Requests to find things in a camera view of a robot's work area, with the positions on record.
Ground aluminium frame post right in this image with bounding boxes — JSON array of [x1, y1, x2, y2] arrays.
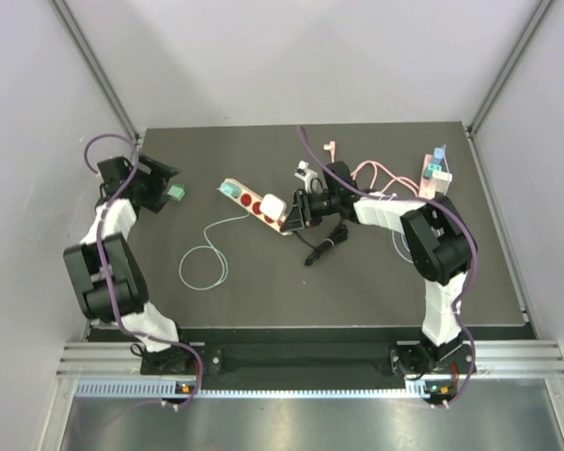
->
[[467, 0, 558, 137]]

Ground aluminium frame post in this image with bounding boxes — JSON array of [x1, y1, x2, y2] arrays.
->
[[48, 0, 139, 138], [467, 0, 558, 137]]

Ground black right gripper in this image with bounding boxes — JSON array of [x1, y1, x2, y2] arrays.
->
[[282, 188, 341, 232]]

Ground teal dual usb charger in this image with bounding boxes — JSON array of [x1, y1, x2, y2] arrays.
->
[[427, 163, 443, 172]]

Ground pink power strip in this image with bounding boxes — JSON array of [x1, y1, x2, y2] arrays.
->
[[418, 154, 441, 199]]

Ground white square charger plug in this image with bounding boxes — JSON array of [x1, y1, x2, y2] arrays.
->
[[259, 194, 287, 221]]

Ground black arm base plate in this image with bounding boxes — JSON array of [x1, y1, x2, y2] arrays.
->
[[196, 341, 473, 382]]

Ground beige power strip red sockets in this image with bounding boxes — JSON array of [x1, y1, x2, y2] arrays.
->
[[218, 178, 290, 236]]

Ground light blue charging cable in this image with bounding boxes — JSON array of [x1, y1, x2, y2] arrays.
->
[[391, 143, 452, 264]]

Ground light blue charger plug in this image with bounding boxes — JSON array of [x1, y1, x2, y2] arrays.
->
[[432, 148, 445, 163]]

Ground pink power strip cord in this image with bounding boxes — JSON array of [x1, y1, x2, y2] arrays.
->
[[321, 141, 428, 198]]

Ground teal charger plug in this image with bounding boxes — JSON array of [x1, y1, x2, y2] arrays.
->
[[219, 181, 243, 198]]

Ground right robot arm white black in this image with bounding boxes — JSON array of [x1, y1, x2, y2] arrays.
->
[[281, 162, 478, 372]]

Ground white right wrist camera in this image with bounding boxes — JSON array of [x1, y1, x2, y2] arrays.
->
[[294, 161, 318, 189]]

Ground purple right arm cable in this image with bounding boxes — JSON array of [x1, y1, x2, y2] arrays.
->
[[296, 125, 479, 409]]

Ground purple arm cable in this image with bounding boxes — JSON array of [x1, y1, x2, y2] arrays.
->
[[84, 133, 203, 413], [296, 125, 479, 409]]

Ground green charger plug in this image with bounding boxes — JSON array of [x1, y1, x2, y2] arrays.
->
[[167, 183, 186, 202]]

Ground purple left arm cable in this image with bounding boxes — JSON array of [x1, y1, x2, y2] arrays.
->
[[84, 133, 203, 413]]

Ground mint green charging cable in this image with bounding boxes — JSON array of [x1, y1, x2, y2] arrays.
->
[[178, 213, 250, 291]]

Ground aluminium frame post left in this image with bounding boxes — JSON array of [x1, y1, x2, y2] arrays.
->
[[48, 0, 139, 138]]

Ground aluminium frame rail front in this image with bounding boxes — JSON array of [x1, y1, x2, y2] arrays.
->
[[56, 340, 564, 379]]

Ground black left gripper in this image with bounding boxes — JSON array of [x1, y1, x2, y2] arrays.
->
[[128, 154, 180, 213]]

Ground white flat charger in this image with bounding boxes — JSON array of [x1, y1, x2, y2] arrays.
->
[[431, 171, 453, 192]]

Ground black power strip cord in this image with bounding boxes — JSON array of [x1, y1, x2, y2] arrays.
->
[[291, 223, 350, 268]]

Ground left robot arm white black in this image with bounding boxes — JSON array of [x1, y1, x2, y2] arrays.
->
[[63, 156, 196, 375]]

